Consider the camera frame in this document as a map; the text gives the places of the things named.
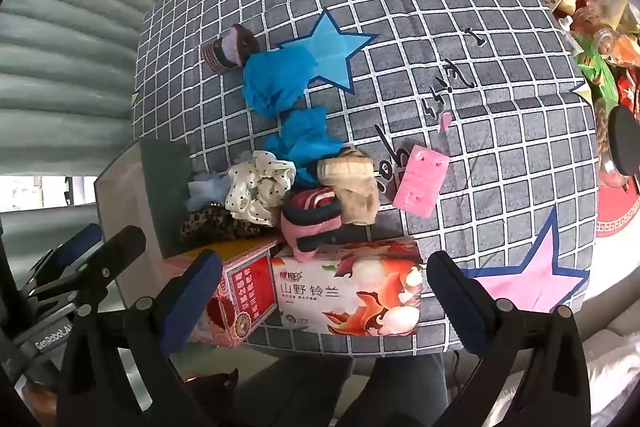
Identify window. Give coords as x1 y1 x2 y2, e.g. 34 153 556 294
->
0 177 98 212

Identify red patterned mat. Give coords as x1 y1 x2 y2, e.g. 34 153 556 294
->
595 187 640 248

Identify beige sock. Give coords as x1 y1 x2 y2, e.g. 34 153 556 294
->
317 149 381 226

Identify purple brown sock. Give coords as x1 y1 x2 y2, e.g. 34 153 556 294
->
201 24 261 72

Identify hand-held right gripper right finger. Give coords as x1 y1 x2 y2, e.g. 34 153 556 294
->
425 251 608 427

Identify black round disc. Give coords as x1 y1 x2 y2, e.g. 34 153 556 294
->
606 106 640 180

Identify grey checked star blanket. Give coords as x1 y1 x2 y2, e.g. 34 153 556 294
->
131 0 601 358

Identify white mattress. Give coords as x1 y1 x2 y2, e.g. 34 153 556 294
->
500 257 640 427

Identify blue cloth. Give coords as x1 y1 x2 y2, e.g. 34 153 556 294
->
243 44 321 115
265 107 343 162

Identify grey-green storage box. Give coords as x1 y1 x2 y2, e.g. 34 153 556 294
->
95 138 193 303

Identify grey-green pleated curtain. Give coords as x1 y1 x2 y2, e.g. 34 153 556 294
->
0 0 166 308

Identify light blue fluffy scrunchie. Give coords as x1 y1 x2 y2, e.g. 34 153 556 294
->
186 172 233 212

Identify white polka dot scrunchie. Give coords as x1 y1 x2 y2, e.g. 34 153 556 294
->
225 151 297 227

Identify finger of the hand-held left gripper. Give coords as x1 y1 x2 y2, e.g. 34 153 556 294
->
29 223 104 289
27 225 147 308

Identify dark camouflage garment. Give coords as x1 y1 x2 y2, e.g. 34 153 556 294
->
180 204 273 244

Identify shelf with small items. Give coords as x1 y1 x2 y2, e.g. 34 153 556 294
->
555 0 640 118

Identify red pink striped sock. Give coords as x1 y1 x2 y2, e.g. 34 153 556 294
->
280 188 346 265

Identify pink cloth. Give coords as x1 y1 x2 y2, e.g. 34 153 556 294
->
393 146 450 218

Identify red cardboard box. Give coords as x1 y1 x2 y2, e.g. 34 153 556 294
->
175 239 278 348

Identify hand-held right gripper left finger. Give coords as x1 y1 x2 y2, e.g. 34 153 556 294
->
55 249 226 427

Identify white floral tissue box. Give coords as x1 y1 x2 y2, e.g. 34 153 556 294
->
271 237 423 338

